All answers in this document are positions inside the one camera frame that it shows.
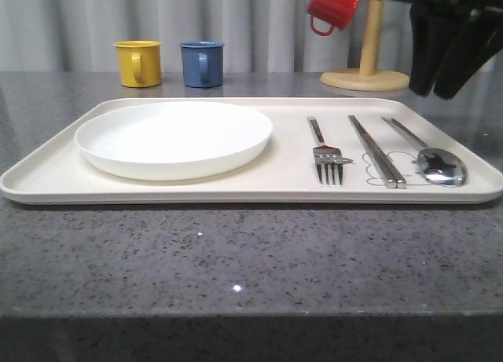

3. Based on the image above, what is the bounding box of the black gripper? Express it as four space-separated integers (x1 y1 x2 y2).
392 0 502 100

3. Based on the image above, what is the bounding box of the grey pleated curtain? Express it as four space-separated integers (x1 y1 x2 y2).
0 0 503 74

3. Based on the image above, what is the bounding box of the red enamel mug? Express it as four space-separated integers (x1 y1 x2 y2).
307 0 361 36

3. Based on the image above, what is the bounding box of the silver metal spoon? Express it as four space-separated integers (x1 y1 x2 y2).
381 116 468 187

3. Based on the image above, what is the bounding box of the cream rabbit serving tray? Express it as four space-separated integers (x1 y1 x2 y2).
1 97 502 204

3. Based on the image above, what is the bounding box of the silver metal chopstick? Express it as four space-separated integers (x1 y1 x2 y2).
348 115 398 189
367 131 407 189

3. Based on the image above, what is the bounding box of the silver metal fork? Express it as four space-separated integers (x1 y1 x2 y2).
307 116 343 186

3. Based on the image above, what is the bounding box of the yellow enamel mug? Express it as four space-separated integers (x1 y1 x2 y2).
113 40 162 88

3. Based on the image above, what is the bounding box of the wooden mug tree stand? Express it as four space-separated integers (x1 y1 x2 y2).
320 0 409 92

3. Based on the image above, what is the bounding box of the white round plate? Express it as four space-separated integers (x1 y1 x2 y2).
75 101 273 181

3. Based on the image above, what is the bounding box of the blue enamel mug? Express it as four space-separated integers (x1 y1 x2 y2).
179 41 224 88

